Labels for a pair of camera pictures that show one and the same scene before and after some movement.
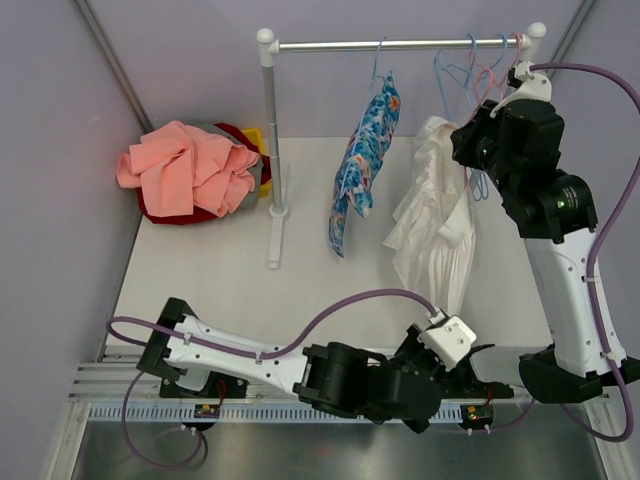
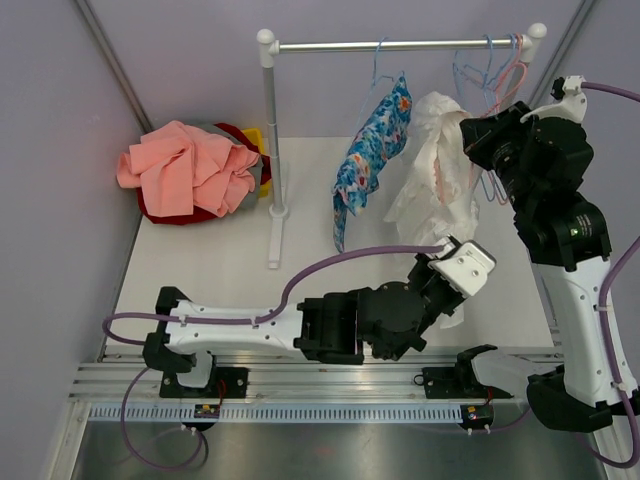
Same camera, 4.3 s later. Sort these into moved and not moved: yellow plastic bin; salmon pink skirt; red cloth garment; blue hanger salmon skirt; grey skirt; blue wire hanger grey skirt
Moved: blue hanger salmon skirt; blue wire hanger grey skirt
Not moved: yellow plastic bin; salmon pink skirt; red cloth garment; grey skirt
